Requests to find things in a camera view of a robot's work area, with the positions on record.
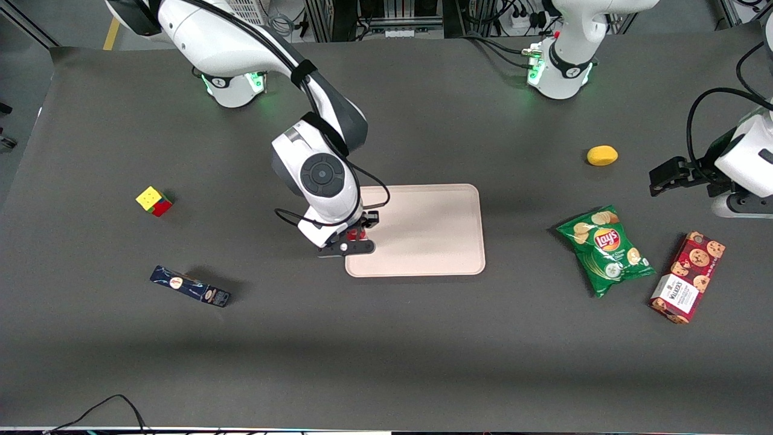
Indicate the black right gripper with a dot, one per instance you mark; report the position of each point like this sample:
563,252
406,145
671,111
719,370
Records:
369,220

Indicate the white power strip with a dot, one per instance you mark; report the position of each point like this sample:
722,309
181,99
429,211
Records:
524,21

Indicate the red coke bottle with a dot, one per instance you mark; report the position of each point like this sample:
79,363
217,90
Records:
352,235

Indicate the black floor stand foot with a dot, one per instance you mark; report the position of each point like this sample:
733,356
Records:
6,142

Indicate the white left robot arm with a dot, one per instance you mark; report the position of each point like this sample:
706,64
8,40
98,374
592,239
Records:
564,75

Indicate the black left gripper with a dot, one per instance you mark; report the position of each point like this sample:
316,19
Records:
696,171

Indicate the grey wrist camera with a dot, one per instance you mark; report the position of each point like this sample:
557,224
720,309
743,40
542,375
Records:
350,248
743,208

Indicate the dark blue snack box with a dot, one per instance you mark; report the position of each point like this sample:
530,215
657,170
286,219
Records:
190,286

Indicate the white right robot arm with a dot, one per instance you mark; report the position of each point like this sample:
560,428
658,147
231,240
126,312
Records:
323,175

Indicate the yellow floor tape strip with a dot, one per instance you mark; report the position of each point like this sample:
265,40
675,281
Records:
112,33

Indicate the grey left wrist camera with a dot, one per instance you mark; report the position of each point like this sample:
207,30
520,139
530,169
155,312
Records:
743,208

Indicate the colourful rubik's cube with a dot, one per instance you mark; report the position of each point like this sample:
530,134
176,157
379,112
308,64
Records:
154,202

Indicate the aluminium frame rack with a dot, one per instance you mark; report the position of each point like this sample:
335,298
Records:
386,18

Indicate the red walkers cookie box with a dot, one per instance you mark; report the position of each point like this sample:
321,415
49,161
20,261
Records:
688,278

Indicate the yellow lemon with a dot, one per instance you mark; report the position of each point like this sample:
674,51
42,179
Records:
602,156

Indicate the beige plastic tray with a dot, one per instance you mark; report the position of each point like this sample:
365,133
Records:
429,232

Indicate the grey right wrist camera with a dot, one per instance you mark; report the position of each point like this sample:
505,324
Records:
350,248

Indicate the white perforated box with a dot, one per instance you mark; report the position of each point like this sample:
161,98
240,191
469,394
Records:
252,11

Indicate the green lay's chips bag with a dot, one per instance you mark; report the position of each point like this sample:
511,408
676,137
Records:
607,251

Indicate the dark grey table mat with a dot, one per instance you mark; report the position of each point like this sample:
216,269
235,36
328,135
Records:
386,362

